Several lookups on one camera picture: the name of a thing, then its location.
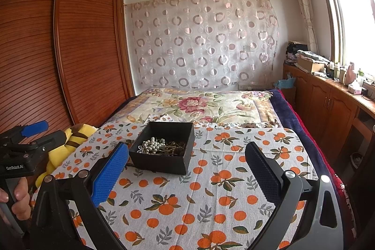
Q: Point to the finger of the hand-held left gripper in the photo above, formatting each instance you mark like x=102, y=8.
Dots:
x=33, y=128
x=51, y=141

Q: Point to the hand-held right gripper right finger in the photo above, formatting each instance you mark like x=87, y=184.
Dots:
x=263, y=176

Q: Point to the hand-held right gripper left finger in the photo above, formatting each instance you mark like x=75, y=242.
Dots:
x=110, y=176

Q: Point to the black jewelry box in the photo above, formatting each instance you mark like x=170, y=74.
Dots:
x=158, y=164

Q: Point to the person's left hand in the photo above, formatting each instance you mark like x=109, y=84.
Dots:
x=22, y=197

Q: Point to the yellow plush toy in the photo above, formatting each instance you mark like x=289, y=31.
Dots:
x=79, y=132

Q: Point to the orange fruit print cloth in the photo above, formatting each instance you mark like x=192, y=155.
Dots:
x=205, y=194

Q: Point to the dark blue blanket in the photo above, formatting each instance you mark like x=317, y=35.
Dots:
x=288, y=115

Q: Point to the small patterned cloth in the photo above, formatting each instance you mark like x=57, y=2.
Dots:
x=161, y=118

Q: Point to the wooden slatted wardrobe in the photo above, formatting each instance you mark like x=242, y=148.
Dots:
x=73, y=48

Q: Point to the wooden side cabinet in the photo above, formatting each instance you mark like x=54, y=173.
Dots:
x=322, y=103

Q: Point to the small waste basket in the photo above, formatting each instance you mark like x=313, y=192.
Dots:
x=357, y=160

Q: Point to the blue plastic bag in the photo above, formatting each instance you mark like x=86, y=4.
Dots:
x=285, y=83

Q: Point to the floral blanket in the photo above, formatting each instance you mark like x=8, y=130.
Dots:
x=190, y=103

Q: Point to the tissue box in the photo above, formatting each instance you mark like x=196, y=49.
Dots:
x=355, y=89

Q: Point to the pile of dark clothes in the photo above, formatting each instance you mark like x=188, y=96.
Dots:
x=294, y=52

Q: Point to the small white bottle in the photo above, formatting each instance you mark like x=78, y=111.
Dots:
x=337, y=71

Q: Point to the folded patterned fabric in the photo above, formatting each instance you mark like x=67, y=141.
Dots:
x=310, y=55

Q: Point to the pink figurine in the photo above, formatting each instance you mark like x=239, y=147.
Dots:
x=351, y=74

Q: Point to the circle patterned sheer curtain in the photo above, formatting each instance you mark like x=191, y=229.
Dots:
x=199, y=39

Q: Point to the circle patterned window curtain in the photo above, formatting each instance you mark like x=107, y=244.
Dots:
x=304, y=4

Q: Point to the window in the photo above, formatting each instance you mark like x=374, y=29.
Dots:
x=351, y=18

